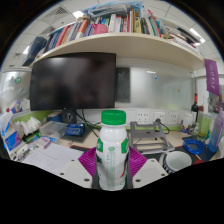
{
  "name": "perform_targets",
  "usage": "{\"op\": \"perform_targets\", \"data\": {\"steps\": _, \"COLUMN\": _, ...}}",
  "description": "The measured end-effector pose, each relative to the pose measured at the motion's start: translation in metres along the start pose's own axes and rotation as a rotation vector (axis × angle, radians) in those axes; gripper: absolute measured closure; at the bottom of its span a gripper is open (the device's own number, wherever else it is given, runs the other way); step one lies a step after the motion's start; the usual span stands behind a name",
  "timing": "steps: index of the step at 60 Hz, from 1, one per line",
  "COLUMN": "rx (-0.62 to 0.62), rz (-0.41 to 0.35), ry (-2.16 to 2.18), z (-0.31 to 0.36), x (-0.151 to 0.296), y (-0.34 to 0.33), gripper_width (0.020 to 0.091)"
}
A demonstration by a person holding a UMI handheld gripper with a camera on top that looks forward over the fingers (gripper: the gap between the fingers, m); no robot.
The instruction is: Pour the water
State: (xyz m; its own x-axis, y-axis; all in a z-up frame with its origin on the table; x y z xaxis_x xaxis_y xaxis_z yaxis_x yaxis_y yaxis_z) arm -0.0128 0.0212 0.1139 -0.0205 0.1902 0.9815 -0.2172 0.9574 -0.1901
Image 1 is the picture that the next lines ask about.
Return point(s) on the white jar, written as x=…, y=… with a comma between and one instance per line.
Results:
x=187, y=121

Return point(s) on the large purple water bottle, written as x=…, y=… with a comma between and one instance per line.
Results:
x=216, y=133

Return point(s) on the grey metal laptop stand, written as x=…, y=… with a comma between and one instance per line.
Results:
x=150, y=146

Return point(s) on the small blue device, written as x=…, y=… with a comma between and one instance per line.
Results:
x=75, y=129

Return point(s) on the dark wine bottle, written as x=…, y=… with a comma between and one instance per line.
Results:
x=194, y=106

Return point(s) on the black computer monitor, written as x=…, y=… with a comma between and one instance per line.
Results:
x=70, y=81

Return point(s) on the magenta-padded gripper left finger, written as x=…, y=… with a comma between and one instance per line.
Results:
x=75, y=171

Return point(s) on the white green-capped drink bottle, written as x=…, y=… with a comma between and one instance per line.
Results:
x=111, y=150

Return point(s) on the purple hanging banner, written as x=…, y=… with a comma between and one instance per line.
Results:
x=212, y=76

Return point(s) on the white paper sheet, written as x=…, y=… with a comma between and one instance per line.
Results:
x=50, y=158

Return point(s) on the black white checkered mug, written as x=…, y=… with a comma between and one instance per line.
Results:
x=178, y=161

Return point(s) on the white wall socket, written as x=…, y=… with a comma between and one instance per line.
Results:
x=160, y=116
x=142, y=117
x=173, y=117

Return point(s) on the clear plastic box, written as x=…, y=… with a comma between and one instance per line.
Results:
x=53, y=128

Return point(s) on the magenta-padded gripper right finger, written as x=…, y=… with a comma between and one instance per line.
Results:
x=150, y=171

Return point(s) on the blue tissue box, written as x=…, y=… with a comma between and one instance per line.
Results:
x=11, y=140

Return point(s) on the ceiling light panels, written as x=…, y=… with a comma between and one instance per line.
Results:
x=78, y=13

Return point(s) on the black desk mat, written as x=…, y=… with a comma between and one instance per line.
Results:
x=152, y=156

